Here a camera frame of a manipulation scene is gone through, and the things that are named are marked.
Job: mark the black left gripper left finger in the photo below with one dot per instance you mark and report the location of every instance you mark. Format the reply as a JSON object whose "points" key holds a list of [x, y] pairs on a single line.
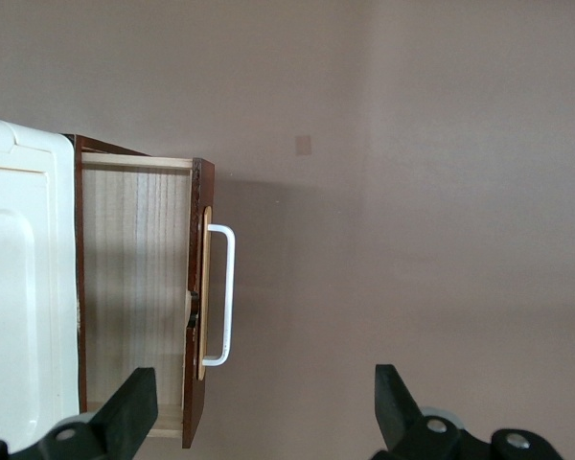
{"points": [[100, 431]]}

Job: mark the cream white box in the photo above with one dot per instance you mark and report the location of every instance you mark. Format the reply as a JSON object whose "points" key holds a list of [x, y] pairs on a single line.
{"points": [[19, 287]]}

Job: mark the dark brown wooden cabinet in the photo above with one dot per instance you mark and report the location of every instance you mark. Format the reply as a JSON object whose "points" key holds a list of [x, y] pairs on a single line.
{"points": [[80, 239]]}

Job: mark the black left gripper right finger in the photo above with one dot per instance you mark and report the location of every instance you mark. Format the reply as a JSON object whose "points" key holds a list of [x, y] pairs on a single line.
{"points": [[436, 441]]}

